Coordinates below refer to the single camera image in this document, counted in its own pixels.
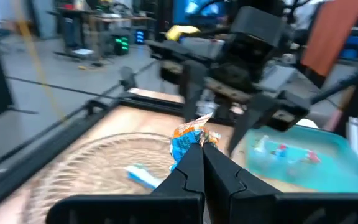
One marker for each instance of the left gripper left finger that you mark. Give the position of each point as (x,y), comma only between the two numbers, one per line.
(191,186)

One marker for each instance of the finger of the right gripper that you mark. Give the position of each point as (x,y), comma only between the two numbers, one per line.
(194,90)
(249,124)

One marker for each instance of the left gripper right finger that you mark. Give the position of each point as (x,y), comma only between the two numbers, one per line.
(228,196)

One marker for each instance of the silver green granola bar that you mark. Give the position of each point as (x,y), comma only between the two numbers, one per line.
(261,143)

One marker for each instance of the silver and blue granola bar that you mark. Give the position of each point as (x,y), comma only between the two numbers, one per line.
(141,175)

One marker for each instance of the yellow tag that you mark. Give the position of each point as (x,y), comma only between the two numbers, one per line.
(182,32)

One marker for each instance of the monitor with blue screen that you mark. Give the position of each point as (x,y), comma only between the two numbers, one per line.
(197,7)

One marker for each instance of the computer with green lights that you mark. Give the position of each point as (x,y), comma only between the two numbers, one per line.
(121,43)

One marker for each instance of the orange panel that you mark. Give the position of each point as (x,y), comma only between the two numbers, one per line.
(331,34)

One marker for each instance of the teal plastic bin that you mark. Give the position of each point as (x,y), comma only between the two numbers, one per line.
(337,174)

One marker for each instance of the round woven placemat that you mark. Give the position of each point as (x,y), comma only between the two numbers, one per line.
(89,174)

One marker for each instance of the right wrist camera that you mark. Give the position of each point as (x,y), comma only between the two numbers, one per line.
(256,26)

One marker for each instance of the silver metal bracket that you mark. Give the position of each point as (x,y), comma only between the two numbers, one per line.
(354,137)

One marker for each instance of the black aluminium table frame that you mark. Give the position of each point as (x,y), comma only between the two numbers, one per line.
(36,155)

